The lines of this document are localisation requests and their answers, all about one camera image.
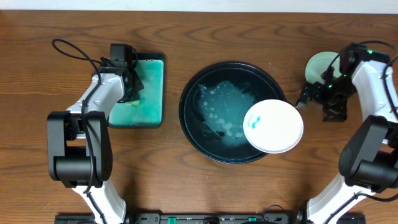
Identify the round black serving tray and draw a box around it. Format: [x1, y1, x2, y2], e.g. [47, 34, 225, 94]
[178, 62, 286, 164]

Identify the white plate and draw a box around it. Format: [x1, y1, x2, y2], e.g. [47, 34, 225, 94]
[243, 100, 304, 154]

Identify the green scrubbing sponge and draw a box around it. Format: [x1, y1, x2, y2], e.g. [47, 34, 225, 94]
[128, 99, 140, 105]

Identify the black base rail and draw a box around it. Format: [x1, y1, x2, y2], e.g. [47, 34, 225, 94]
[54, 212, 367, 224]

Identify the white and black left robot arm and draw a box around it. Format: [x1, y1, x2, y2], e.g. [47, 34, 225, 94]
[47, 57, 143, 223]

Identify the black rectangular soapy water tray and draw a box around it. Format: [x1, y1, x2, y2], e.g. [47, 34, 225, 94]
[108, 53, 165, 128]

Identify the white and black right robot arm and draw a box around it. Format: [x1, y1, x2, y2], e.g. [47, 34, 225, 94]
[294, 41, 397, 223]

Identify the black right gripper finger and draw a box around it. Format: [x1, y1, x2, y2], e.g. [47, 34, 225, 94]
[295, 83, 313, 108]
[323, 105, 347, 122]

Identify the mint green plate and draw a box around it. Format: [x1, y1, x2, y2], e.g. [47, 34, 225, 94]
[305, 52, 338, 84]

